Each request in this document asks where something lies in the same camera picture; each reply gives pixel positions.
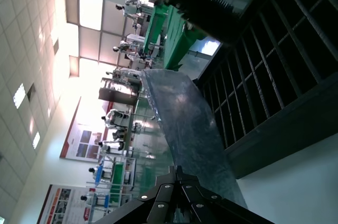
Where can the large rectangular ceiling light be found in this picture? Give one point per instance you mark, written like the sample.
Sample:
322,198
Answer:
19,95

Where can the small rectangular ceiling light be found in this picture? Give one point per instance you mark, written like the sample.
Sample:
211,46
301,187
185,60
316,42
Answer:
36,139

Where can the wall poster with red panels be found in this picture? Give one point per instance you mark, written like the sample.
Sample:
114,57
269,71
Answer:
60,205

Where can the dark metal cabinet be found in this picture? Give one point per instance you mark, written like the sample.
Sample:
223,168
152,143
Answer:
113,95

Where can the green bin on rack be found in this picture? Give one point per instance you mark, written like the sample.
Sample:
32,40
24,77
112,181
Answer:
117,179

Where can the large green cloth table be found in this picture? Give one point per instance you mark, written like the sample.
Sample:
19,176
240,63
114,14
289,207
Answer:
175,44

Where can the translucent grey antistatic bag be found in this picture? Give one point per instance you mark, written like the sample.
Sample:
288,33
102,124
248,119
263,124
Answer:
185,118

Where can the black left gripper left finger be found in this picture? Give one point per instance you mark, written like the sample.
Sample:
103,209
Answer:
158,195

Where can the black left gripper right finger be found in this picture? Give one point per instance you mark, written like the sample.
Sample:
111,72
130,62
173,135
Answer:
200,197

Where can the small green cloth table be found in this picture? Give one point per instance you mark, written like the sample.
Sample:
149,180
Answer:
155,23

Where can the graphics card with metal bracket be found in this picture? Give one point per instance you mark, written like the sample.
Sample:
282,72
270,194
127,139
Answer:
200,10

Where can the black slotted plastic container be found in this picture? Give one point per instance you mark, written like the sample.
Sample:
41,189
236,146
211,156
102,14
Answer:
290,49

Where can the large red-framed wall poster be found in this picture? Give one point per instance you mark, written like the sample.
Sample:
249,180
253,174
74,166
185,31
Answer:
84,142

